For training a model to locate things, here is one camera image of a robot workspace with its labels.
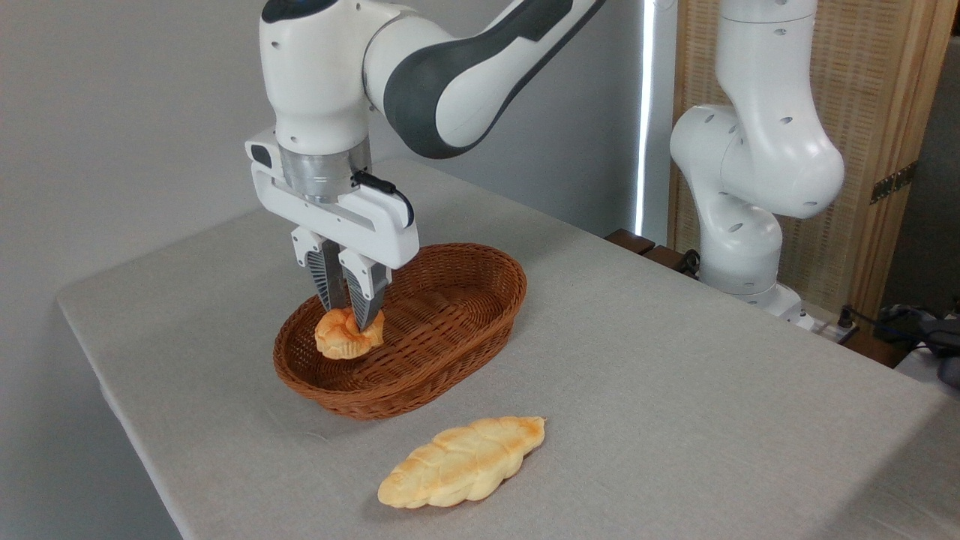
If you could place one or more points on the grey tablecloth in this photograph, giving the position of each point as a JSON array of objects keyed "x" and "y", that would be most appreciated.
[{"x": 675, "y": 390}]

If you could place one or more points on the vertical white light strip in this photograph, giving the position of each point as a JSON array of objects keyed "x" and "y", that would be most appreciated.
[{"x": 645, "y": 112}]

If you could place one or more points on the brown oval wicker basket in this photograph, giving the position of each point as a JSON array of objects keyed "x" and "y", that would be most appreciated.
[{"x": 450, "y": 322}]

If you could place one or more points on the black power plug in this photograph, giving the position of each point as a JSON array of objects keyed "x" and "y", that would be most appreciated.
[{"x": 846, "y": 319}]

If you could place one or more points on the dark metal screen hinge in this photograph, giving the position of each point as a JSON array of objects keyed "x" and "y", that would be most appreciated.
[{"x": 892, "y": 182}]

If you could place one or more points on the long braided pale bread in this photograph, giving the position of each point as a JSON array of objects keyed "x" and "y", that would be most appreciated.
[{"x": 461, "y": 461}]

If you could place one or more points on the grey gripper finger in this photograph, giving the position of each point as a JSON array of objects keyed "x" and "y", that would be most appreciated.
[
  {"x": 367, "y": 292},
  {"x": 326, "y": 274}
]

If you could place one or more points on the small round orange bread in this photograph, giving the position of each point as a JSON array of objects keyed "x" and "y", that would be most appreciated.
[{"x": 337, "y": 337}]

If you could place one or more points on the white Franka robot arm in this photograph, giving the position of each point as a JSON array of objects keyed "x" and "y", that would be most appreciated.
[{"x": 765, "y": 150}]

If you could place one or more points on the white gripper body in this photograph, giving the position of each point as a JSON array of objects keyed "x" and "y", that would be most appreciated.
[{"x": 367, "y": 225}]

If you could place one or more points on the dark wooden block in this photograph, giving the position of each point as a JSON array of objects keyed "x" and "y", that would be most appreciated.
[
  {"x": 666, "y": 257},
  {"x": 630, "y": 241}
]

